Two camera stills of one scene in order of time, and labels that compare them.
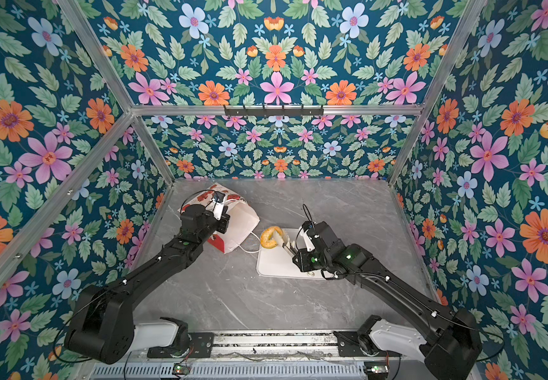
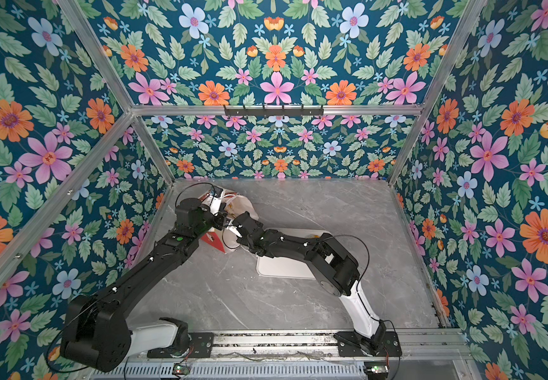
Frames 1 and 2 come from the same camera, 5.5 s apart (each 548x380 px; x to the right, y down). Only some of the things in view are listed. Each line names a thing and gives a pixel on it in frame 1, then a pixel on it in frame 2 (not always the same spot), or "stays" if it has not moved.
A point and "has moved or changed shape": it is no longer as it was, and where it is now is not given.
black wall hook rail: (273, 112) stays
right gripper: (302, 257) → (243, 241)
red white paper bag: (242, 217) has moved or changed shape
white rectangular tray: (278, 261) stays
